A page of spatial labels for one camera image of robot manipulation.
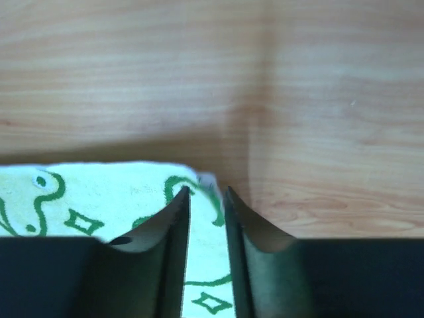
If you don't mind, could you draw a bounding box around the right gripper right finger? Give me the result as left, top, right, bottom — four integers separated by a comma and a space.
224, 189, 423, 317

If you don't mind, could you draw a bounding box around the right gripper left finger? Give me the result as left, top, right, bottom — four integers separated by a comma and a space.
1, 187, 190, 317

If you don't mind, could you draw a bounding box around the green patterned towel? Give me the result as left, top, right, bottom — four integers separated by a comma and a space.
1, 162, 235, 317

